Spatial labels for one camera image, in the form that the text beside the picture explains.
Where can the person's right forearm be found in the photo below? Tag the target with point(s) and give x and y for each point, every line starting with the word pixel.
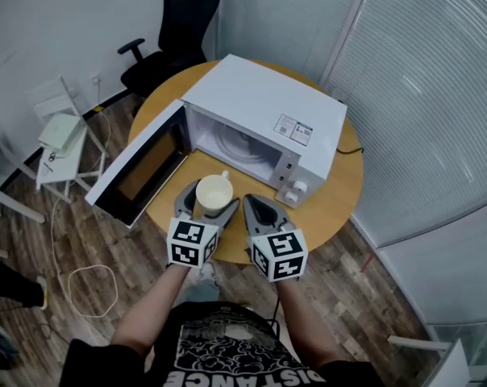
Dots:
pixel 304 325

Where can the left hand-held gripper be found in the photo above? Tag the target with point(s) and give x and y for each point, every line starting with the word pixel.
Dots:
pixel 189 242

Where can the white microwave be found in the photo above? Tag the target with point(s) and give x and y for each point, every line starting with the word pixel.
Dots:
pixel 267 95

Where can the white chair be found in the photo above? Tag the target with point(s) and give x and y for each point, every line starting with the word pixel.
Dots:
pixel 50 99

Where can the round wooden table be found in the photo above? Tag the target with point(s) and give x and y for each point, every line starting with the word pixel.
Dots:
pixel 332 200

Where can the black office chair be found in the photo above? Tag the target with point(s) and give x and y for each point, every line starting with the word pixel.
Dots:
pixel 187 18

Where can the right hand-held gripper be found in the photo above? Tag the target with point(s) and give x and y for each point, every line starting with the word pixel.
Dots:
pixel 281 256

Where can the cream ceramic mug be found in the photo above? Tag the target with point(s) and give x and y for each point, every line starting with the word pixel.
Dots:
pixel 214 194

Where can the person's white shoe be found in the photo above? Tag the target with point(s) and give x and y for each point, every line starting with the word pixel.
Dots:
pixel 246 307
pixel 208 273

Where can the person's jeans leg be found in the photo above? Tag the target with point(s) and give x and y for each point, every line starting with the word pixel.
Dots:
pixel 201 293

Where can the person's left forearm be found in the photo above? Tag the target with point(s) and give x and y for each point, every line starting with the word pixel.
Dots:
pixel 155 313

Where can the person's black printed shirt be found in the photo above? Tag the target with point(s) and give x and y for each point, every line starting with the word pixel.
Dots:
pixel 235 353

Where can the white wall socket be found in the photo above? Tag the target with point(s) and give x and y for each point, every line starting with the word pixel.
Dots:
pixel 96 80

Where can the white window blinds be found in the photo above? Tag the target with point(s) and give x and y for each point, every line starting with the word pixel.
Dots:
pixel 429 115

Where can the scissors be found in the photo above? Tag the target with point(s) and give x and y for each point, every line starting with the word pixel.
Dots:
pixel 52 156

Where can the glass microwave turntable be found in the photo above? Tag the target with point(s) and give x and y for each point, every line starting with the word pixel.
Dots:
pixel 243 147

